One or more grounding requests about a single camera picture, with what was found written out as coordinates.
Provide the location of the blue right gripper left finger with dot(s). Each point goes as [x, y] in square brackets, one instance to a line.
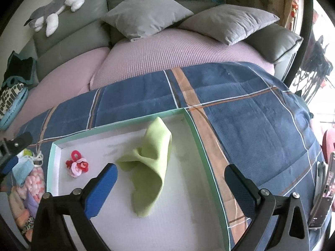
[97, 190]

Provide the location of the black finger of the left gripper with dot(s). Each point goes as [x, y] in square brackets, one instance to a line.
[10, 150]

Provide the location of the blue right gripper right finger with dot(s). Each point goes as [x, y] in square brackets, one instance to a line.
[244, 191]

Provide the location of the light blue face mask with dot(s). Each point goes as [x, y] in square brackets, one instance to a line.
[27, 161]

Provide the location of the pink white fluffy sock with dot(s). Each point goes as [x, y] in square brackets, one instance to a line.
[26, 198]

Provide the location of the green cloth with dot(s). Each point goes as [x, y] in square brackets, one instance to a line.
[148, 165]

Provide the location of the leopard print scrunchie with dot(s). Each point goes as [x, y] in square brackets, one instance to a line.
[28, 225]

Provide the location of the black white patterned cushion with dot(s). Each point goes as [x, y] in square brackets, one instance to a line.
[12, 100]

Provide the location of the mint green shallow tray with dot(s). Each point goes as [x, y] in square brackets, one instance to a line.
[164, 195]

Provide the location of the dark teal clothing pile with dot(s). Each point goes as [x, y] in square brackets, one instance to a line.
[19, 70]

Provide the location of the blue plaid blanket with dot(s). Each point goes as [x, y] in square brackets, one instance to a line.
[243, 114]

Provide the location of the smartphone on stand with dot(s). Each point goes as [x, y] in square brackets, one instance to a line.
[323, 195]

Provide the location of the pink sofa seat cover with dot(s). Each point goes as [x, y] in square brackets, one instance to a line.
[103, 66]

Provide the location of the grey sofa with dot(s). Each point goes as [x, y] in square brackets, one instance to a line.
[85, 30]

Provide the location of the grey white plush dog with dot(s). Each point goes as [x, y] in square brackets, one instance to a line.
[49, 13]

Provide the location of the grey pillow right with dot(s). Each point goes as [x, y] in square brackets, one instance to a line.
[229, 24]

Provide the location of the grey pillow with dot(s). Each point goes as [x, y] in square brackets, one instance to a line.
[136, 19]
[229, 24]

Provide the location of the grey pillow left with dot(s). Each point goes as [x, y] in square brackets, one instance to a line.
[136, 19]

